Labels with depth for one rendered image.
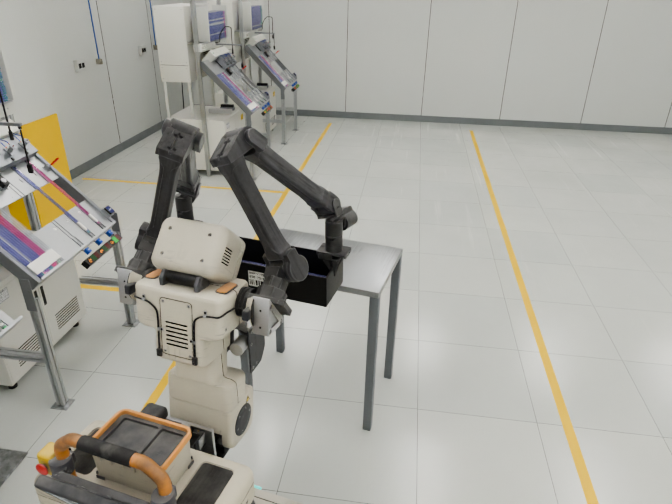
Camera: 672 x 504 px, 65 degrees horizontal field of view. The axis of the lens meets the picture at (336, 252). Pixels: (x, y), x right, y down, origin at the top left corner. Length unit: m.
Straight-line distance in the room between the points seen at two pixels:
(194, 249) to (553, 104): 7.86
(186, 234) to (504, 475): 1.85
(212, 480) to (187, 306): 0.46
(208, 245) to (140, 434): 0.53
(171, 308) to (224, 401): 0.35
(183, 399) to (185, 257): 0.50
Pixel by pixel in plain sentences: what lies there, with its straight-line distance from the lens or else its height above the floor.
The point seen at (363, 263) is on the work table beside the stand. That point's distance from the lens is 2.50.
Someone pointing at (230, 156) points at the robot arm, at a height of 1.58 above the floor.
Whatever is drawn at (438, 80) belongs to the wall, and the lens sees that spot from 8.65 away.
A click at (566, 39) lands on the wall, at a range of 8.82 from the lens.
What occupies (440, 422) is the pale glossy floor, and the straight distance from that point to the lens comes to 2.87.
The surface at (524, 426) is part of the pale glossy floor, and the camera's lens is 2.97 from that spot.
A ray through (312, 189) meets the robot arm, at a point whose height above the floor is 1.42.
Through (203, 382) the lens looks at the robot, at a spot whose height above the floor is 0.92.
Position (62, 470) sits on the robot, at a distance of 1.56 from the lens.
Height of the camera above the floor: 1.98
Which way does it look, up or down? 27 degrees down
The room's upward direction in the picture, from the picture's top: 1 degrees clockwise
